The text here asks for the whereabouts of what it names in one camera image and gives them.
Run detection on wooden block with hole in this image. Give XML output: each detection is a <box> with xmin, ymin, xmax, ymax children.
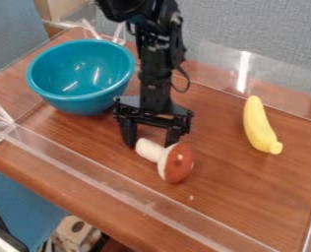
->
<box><xmin>51</xmin><ymin>216</ymin><xmax>102</xmax><ymax>252</ymax></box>

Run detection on blue plastic bowl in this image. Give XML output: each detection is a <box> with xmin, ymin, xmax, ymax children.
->
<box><xmin>27</xmin><ymin>39</ymin><xmax>134</xmax><ymax>115</ymax></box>

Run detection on clear acrylic barrier wall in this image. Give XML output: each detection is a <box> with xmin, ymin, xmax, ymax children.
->
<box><xmin>0</xmin><ymin>18</ymin><xmax>311</xmax><ymax>252</ymax></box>

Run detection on yellow toy banana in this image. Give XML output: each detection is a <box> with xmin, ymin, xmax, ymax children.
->
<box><xmin>243</xmin><ymin>95</ymin><xmax>282</xmax><ymax>155</ymax></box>

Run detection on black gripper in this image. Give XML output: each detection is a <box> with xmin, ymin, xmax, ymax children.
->
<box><xmin>114</xmin><ymin>75</ymin><xmax>194</xmax><ymax>148</ymax></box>

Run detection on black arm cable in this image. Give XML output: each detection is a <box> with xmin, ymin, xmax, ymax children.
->
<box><xmin>170</xmin><ymin>62</ymin><xmax>193</xmax><ymax>95</ymax></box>

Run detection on brown white toy mushroom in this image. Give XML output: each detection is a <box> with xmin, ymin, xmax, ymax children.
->
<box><xmin>135</xmin><ymin>138</ymin><xmax>194</xmax><ymax>183</ymax></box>

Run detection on blue cabinet panel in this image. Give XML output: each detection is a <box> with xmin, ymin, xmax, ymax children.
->
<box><xmin>0</xmin><ymin>173</ymin><xmax>67</xmax><ymax>252</ymax></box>

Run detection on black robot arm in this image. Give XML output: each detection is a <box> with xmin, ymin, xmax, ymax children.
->
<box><xmin>95</xmin><ymin>0</ymin><xmax>194</xmax><ymax>147</ymax></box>

